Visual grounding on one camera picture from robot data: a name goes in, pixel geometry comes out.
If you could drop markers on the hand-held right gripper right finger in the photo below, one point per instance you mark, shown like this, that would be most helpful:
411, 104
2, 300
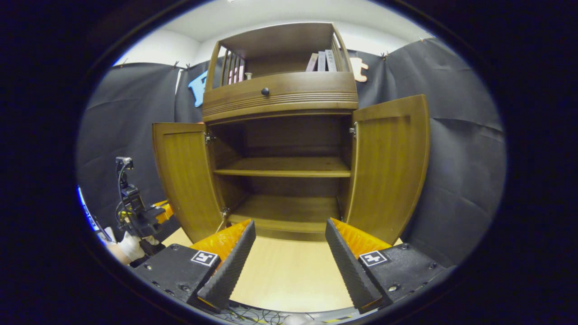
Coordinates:
347, 266

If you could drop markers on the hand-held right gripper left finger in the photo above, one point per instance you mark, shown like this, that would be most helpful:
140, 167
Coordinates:
235, 266

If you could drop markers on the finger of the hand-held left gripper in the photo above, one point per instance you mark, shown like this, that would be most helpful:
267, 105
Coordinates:
165, 211

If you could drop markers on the wooden double-door shoe cabinet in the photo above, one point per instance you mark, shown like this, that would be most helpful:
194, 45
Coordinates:
280, 40

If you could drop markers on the wooden inner cabinet shelf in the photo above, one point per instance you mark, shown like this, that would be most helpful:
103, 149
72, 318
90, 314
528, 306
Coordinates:
284, 167

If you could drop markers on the wooden cabinet drawer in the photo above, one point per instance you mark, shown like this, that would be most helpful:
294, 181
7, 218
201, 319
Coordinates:
307, 88

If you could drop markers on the black backdrop cloth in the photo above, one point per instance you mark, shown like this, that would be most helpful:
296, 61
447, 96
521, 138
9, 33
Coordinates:
460, 180

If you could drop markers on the pale grey book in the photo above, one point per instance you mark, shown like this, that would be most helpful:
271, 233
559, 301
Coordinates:
330, 61

